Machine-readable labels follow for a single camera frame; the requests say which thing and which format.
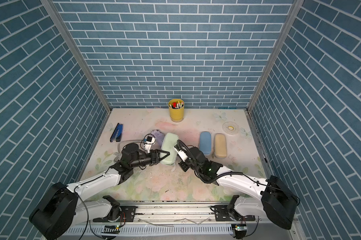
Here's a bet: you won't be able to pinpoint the aluminium corner post right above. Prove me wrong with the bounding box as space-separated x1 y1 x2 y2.
247 0 304 113

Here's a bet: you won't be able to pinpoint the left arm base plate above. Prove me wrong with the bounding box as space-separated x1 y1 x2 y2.
93 206 137 224

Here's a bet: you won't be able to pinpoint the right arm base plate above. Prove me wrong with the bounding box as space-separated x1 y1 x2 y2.
209 205 256 222

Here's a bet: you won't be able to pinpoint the markers in cup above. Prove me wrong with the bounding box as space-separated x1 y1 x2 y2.
169 101 184 110

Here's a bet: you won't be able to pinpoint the aluminium front rail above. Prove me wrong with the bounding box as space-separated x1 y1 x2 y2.
40 200 307 240

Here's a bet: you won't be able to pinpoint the grey case front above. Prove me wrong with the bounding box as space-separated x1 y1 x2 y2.
160 133 179 166

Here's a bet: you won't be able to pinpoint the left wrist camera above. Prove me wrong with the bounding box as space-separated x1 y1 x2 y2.
143 134 156 153

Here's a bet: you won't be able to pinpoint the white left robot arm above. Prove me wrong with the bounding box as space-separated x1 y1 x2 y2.
29 143 173 240

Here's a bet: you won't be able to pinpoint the clear tape roll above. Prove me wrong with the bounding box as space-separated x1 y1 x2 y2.
222 122 239 135

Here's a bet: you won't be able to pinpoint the black corrugated cable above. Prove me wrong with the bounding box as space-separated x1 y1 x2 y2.
175 139 244 184

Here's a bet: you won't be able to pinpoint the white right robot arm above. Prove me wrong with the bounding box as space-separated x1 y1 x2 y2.
174 140 300 230

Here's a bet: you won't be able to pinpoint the beige zippered umbrella case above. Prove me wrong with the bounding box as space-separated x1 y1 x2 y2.
214 134 227 159

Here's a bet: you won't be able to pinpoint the yellow pen cup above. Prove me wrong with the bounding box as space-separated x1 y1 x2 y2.
168 99 184 123

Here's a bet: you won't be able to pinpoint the aluminium corner post left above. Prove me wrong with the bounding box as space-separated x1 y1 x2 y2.
41 0 111 114

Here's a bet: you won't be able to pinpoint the blue black stapler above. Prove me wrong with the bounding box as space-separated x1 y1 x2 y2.
110 123 123 143

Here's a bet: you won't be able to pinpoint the grey open umbrella case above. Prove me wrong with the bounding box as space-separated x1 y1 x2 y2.
113 141 146 163

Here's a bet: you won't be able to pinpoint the aluminium corner post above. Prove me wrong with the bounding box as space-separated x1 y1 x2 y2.
247 0 304 113
41 0 111 114

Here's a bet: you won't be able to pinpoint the lilac folded umbrella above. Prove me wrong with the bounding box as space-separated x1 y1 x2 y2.
151 130 165 146

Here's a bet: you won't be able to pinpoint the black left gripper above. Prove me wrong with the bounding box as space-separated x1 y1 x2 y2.
129 150 169 169

